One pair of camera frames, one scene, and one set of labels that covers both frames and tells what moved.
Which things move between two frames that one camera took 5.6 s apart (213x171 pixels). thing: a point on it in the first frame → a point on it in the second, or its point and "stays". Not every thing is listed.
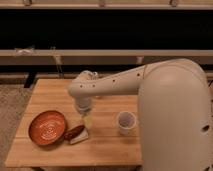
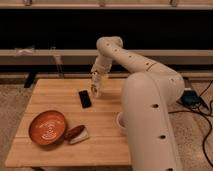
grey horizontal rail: x=100 y=57 stays
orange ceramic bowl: x=47 y=128 stays
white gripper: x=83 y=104 → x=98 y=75
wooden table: x=105 y=146 stays
